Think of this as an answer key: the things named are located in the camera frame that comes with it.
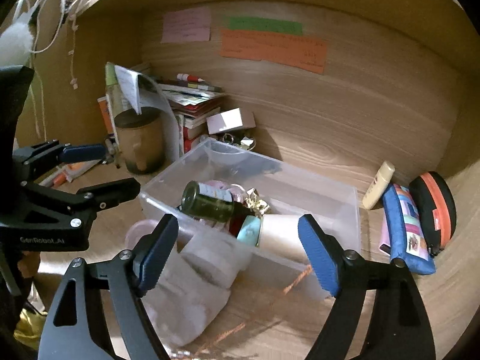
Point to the green paper note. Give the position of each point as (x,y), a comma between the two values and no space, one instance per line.
(266,25)

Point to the small white box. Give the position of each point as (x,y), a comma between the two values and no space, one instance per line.
(228,120)

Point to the stack of books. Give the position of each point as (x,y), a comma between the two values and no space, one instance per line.
(195,108)

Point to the grey bowl of clips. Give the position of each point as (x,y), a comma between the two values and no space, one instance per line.
(236,142)

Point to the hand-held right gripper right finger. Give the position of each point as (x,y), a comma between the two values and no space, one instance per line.
(318,257)

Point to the pink round lid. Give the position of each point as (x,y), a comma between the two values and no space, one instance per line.
(139,232)

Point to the cream tube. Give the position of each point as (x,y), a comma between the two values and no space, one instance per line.
(378,185)

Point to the yellow cloth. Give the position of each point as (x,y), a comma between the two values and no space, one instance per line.
(32,326)

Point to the orange paper note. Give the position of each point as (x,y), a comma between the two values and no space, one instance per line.
(273,48)

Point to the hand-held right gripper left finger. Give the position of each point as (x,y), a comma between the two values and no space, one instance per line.
(157,257)

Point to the orange book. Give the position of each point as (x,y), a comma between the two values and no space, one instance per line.
(105,116)

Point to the dark glass bottle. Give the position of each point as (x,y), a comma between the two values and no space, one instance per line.
(210,203)

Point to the blue pencil case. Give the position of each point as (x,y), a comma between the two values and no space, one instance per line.
(407,228)

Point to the white plush toy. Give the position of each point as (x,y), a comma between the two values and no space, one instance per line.
(195,300)

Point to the white plastic cup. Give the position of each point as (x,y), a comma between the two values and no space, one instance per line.
(281,237)

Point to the brown ceramic mug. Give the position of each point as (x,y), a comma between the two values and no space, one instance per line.
(140,142)

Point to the orange and green tube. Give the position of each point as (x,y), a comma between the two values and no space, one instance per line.
(77,169)

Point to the long white paper strip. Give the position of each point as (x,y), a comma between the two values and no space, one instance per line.
(163,116)

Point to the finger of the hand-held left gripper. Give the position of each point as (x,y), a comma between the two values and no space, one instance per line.
(84,152)
(112,193)

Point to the white plush ball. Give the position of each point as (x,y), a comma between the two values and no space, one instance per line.
(15,41)

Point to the clear plastic container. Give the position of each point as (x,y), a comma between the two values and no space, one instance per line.
(300,182)

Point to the pink paper note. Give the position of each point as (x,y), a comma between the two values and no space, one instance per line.
(185,24)

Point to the black and orange round case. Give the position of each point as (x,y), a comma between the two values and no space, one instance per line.
(437,210)

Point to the white printed paper sheet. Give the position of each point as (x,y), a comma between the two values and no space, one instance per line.
(129,86)

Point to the red and white pen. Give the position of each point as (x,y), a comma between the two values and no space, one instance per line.
(189,78)

